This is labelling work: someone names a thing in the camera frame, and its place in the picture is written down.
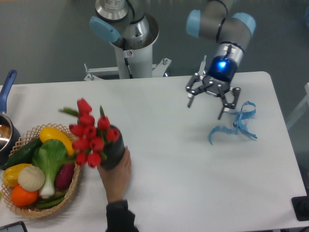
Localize white garlic bulb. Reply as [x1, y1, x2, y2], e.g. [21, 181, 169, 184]
[17, 166, 45, 192]

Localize yellow squash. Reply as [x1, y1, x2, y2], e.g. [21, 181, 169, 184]
[39, 127, 75, 156]

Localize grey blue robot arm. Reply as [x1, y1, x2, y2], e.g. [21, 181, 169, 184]
[89, 0, 256, 112]

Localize green bok choy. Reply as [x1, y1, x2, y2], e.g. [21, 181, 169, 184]
[32, 139, 67, 199]

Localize dark green cucumber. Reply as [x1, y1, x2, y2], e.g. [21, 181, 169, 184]
[0, 138, 42, 170]

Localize dark grey ribbed vase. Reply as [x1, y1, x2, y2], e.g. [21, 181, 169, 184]
[101, 131, 125, 171]

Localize yellow bell pepper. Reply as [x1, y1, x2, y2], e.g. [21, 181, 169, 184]
[3, 163, 31, 188]

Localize black device at edge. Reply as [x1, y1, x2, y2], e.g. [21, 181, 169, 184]
[291, 196, 309, 221]

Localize blue handled saucepan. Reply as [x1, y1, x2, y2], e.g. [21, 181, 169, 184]
[0, 70, 20, 165]

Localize purple sweet potato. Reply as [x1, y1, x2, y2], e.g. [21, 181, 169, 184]
[55, 163, 75, 189]

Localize blue curled ribbon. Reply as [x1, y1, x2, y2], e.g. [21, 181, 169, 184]
[208, 101, 257, 145]

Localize person's hand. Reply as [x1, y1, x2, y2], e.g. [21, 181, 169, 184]
[97, 146, 132, 203]

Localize woven wicker basket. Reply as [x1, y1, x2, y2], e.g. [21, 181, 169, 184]
[1, 123, 81, 219]

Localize smartphone at bottom edge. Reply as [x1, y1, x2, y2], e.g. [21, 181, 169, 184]
[0, 221, 28, 232]

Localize orange fruit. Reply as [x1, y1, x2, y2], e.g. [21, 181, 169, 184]
[11, 185, 39, 207]

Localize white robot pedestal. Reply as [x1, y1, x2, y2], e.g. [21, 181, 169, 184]
[83, 14, 208, 82]

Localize green bean pods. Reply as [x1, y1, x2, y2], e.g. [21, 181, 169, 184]
[35, 192, 66, 210]

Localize white frame at right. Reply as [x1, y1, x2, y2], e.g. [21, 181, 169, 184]
[286, 83, 309, 130]

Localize red tulip bouquet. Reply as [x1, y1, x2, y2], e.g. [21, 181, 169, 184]
[59, 98, 120, 168]

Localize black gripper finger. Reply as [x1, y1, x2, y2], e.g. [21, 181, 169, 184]
[185, 73, 203, 108]
[217, 86, 241, 120]

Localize dark sleeved forearm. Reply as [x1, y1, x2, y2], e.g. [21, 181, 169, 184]
[106, 200, 139, 232]

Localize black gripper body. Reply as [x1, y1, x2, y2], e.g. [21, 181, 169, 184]
[202, 56, 238, 97]

